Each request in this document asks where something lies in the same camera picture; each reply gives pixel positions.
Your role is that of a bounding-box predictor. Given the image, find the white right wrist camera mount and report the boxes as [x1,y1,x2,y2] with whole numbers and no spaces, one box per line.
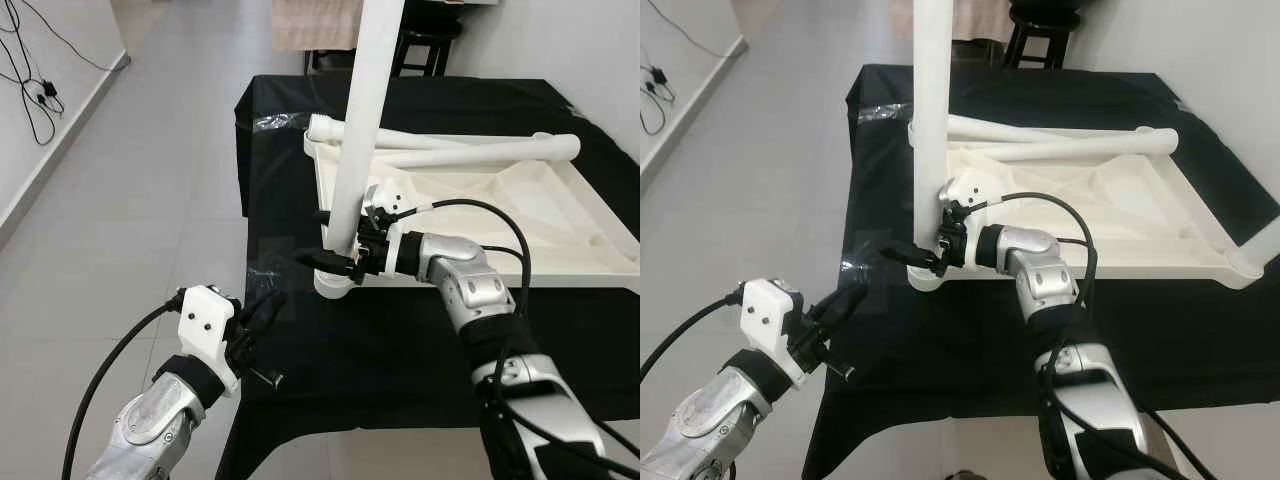
[362,180,413,216]
[940,170,998,213]

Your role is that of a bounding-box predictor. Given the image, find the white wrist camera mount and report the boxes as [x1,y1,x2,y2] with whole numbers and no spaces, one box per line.
[742,278,809,389]
[940,170,998,213]
[362,180,413,216]
[178,286,243,399]

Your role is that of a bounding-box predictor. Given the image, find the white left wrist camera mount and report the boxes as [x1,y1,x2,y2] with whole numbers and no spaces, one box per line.
[742,278,809,389]
[178,286,243,399]

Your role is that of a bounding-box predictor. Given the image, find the black round stool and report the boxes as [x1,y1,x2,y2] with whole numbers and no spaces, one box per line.
[388,0,467,79]
[1003,0,1083,71]

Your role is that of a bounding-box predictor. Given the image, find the clear tape patch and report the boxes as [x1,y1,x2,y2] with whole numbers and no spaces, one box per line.
[243,235,293,301]
[838,228,893,306]

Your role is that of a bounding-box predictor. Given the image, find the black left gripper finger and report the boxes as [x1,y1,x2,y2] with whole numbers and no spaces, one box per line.
[250,293,291,339]
[240,289,284,326]
[805,282,863,319]
[816,287,869,333]

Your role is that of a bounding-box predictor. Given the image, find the clear tape strip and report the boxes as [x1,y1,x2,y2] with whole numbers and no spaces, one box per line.
[858,102,914,124]
[250,112,307,134]

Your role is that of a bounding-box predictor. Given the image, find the white plastic table top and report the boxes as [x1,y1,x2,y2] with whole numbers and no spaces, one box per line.
[905,100,1269,293]
[303,113,641,301]

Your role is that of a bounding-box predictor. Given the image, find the black tablecloth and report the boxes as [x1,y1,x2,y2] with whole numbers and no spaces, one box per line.
[800,63,1280,480]
[215,73,641,480]

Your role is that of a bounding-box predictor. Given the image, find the thin black wall cable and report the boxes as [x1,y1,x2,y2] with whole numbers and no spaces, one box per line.
[640,0,746,137]
[0,0,129,147]

